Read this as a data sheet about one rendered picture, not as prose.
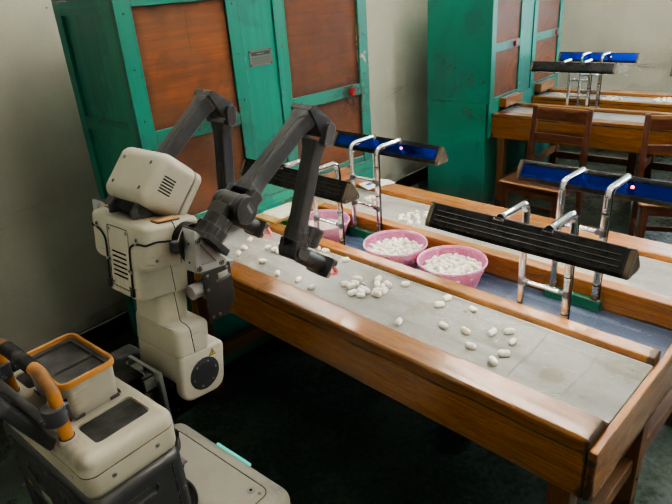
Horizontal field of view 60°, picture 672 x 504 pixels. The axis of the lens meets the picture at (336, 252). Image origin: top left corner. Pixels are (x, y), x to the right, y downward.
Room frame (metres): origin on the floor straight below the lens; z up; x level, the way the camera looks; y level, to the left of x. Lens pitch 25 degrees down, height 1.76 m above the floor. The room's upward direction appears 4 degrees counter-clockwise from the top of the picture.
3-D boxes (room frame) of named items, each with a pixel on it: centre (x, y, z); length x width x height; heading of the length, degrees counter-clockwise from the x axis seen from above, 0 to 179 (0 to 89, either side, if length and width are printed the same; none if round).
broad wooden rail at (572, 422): (1.72, 0.04, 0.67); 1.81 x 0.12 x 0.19; 44
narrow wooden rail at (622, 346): (1.99, -0.24, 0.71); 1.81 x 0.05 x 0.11; 44
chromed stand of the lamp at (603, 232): (1.85, -0.88, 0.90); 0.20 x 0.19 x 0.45; 44
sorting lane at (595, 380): (1.87, -0.12, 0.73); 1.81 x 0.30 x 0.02; 44
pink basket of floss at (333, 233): (2.54, 0.06, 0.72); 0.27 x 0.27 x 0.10
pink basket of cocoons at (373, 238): (2.22, -0.25, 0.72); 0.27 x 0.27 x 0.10
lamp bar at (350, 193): (2.22, 0.14, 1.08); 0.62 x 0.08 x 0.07; 44
